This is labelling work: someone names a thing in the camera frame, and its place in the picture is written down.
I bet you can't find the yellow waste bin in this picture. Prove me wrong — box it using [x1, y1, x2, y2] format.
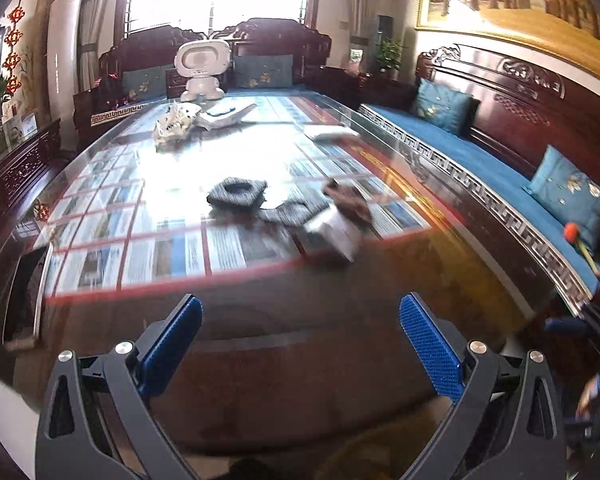
[315, 417, 451, 480]

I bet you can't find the black foam square frame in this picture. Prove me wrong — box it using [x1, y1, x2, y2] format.
[207, 177, 270, 211]

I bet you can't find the black rectangular tray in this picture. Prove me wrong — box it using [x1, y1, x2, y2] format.
[2, 245, 56, 351]

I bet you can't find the blue embroidered cushion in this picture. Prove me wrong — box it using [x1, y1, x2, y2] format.
[412, 78, 473, 136]
[522, 145, 600, 251]

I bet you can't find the black foam pad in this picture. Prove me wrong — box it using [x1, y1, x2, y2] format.
[260, 199, 331, 226]

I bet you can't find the white robot toy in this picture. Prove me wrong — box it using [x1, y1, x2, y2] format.
[174, 39, 231, 102]

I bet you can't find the red knot hanging decoration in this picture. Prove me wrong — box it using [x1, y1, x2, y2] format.
[2, 0, 26, 106]

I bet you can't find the wooden sofa with blue seat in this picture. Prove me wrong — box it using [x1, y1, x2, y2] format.
[357, 44, 600, 311]

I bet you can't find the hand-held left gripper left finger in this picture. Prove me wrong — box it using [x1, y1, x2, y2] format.
[35, 294, 203, 480]

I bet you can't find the dark carved wooden sofa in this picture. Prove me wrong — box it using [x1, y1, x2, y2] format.
[72, 17, 333, 141]

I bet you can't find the teal embroidered cushion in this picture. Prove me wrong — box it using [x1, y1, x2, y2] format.
[121, 67, 168, 103]
[234, 54, 295, 90]

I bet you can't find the brown wrapper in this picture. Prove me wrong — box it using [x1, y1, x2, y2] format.
[322, 177, 373, 223]

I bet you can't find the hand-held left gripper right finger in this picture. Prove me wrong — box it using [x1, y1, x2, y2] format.
[399, 292, 568, 480]

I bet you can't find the white standing air conditioner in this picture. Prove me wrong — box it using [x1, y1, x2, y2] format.
[46, 0, 83, 136]

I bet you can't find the small potted green plant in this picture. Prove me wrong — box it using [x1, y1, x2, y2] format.
[375, 37, 406, 81]

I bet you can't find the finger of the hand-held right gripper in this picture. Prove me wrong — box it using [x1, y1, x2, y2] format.
[545, 317, 591, 335]

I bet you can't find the dark wooden corner table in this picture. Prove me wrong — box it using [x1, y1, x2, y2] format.
[320, 65, 416, 113]

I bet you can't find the dark carved wooden cabinet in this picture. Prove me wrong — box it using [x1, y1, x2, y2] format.
[0, 119, 63, 256]

